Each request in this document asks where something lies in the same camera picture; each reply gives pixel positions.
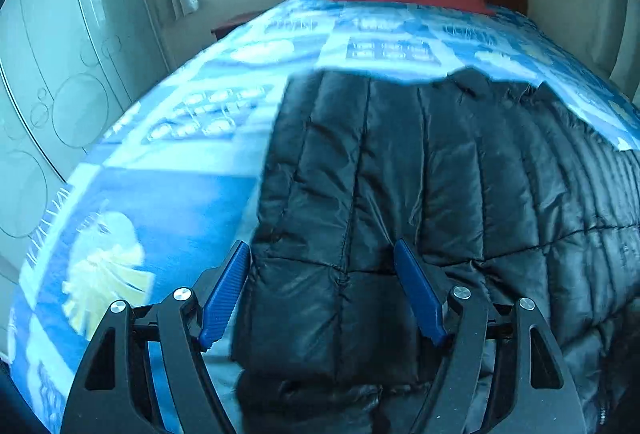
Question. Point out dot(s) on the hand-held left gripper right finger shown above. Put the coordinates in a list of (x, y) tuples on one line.
[(417, 294)]

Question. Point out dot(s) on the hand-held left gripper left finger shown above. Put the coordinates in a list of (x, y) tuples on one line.
[(225, 294)]

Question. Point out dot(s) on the black puffer jacket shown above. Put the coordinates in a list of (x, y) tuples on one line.
[(400, 174)]

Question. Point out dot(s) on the blue patterned bedspread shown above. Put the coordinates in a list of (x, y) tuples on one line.
[(190, 153)]

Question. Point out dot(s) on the white wardrobe with circle pattern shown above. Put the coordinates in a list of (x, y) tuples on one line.
[(65, 78)]

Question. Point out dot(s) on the wooden bedside table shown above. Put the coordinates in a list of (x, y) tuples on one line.
[(232, 23)]

